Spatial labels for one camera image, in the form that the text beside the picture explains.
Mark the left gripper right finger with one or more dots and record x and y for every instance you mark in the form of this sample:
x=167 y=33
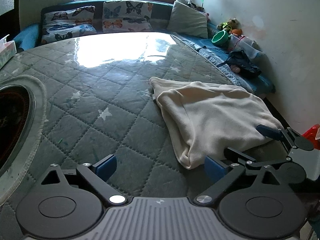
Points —
x=223 y=177

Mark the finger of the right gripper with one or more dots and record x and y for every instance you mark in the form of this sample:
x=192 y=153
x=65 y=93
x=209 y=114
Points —
x=232 y=156
x=269 y=132

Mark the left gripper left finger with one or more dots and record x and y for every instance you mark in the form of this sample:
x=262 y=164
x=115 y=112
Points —
x=94 y=177

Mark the cream white sweater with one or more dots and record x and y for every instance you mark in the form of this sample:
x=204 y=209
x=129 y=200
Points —
x=205 y=118

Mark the dark clothes pile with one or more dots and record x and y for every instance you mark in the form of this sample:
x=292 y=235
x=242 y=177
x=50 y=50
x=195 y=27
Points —
x=240 y=64

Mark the red plastic object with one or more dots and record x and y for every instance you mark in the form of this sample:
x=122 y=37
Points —
x=312 y=135

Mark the grey quilted star tablecloth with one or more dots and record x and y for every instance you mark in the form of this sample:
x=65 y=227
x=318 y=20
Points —
x=99 y=102

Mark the clear plastic storage box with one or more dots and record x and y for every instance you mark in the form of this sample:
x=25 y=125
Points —
x=245 y=44

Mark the blue sofa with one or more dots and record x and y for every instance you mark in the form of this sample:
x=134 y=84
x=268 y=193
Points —
x=30 y=37

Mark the round black induction cooktop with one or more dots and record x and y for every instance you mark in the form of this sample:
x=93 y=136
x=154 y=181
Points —
x=17 y=114

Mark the green plastic bowl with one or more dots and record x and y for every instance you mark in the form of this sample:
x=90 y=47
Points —
x=220 y=38

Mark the plush toy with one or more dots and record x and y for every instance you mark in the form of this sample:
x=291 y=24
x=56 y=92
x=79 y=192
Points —
x=231 y=27

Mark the plain grey pillow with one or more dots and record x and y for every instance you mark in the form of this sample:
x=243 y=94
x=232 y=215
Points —
x=186 y=20

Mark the tissue box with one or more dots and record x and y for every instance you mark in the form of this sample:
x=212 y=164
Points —
x=7 y=50

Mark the left butterfly cushion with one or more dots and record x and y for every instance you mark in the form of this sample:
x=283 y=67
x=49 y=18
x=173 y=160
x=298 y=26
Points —
x=62 y=25

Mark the butterfly cushion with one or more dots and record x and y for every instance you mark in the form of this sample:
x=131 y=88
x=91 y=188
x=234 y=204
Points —
x=62 y=25
x=126 y=16

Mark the right butterfly cushion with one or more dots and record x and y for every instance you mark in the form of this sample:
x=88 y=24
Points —
x=126 y=16

